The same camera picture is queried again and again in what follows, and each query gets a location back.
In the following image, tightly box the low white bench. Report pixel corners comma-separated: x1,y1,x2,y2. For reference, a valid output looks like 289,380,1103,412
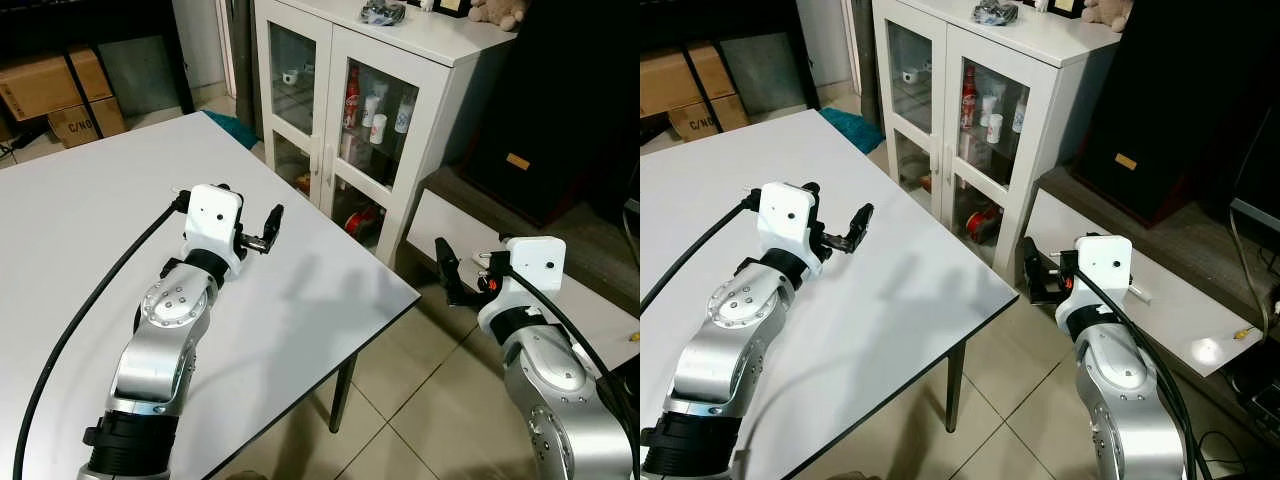
405,165,641,373
1022,165,1280,379

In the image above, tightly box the teal fluffy cloth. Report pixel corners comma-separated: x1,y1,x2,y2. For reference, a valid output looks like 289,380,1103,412
203,110,263,151
818,106,886,154

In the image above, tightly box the black table leg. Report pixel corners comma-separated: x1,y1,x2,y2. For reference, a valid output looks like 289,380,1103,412
328,350,359,434
945,340,969,406

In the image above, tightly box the white glass-door cabinet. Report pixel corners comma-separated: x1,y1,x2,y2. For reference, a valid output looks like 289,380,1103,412
252,0,521,269
872,0,1123,286

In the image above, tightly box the small printed cardboard box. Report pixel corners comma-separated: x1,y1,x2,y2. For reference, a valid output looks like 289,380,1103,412
47,97,127,149
667,95,751,141

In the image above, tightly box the grey flat board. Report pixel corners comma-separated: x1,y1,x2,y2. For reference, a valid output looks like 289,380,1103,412
97,37,181,116
722,33,813,109

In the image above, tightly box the black wooden speaker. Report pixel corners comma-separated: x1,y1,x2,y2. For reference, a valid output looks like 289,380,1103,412
1072,0,1280,229
460,0,641,229

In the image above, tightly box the large brown cardboard box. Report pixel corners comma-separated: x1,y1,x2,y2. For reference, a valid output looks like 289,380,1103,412
0,48,113,123
640,45,736,119

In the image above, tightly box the grey crumpled plastic wrap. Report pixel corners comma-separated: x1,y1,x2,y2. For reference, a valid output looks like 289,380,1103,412
360,0,406,28
975,0,1021,28

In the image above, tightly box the beige plush toy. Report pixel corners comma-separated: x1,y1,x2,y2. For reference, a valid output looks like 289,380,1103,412
1080,0,1134,33
468,0,528,31

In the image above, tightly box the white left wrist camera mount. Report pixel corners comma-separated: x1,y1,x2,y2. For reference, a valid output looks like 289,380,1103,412
757,182,826,276
182,183,248,281

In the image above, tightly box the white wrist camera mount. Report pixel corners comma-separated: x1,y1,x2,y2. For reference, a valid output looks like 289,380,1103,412
757,182,826,276
477,236,568,333
182,183,248,281
1056,234,1151,333

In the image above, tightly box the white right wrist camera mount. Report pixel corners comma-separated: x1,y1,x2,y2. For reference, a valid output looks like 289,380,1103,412
1056,234,1151,333
477,236,568,333

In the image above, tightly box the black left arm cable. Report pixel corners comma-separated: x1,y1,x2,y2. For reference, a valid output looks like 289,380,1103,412
640,195,763,316
12,195,191,480

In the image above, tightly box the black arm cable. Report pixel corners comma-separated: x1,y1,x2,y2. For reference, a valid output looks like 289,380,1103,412
12,195,191,480
488,252,641,471
1070,262,1213,480
640,195,763,316

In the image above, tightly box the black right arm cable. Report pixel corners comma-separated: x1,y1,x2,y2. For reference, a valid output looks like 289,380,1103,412
1070,262,1213,480
488,252,641,471

